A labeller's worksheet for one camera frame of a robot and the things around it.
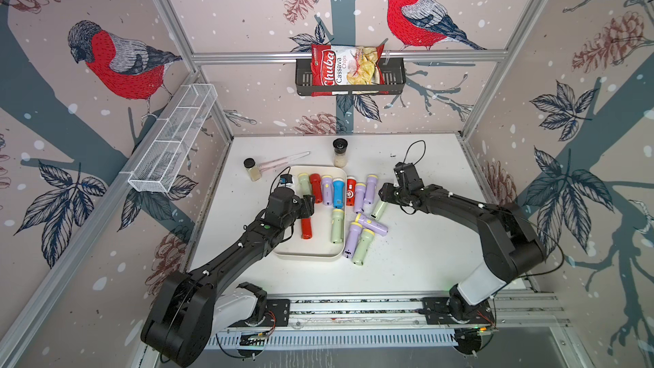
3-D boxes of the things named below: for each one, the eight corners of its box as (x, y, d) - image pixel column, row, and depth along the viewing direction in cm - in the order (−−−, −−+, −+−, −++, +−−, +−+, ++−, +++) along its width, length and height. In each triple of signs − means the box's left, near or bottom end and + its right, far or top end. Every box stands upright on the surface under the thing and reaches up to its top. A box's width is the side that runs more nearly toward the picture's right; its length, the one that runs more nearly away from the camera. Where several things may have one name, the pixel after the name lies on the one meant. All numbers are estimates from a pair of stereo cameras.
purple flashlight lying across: (353, 223, 93) (354, 219, 91) (357, 215, 95) (357, 212, 93) (385, 237, 90) (387, 234, 88) (388, 229, 92) (389, 226, 90)
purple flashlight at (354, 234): (342, 257, 86) (343, 254, 83) (351, 223, 94) (351, 220, 91) (355, 260, 85) (355, 258, 83) (362, 226, 93) (363, 223, 91)
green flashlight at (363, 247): (350, 262, 85) (350, 260, 82) (363, 230, 92) (363, 226, 90) (363, 268, 83) (364, 266, 81) (375, 235, 91) (376, 231, 89)
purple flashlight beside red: (354, 213, 95) (354, 210, 93) (354, 185, 103) (355, 182, 101) (365, 213, 95) (366, 211, 93) (365, 185, 103) (365, 182, 101)
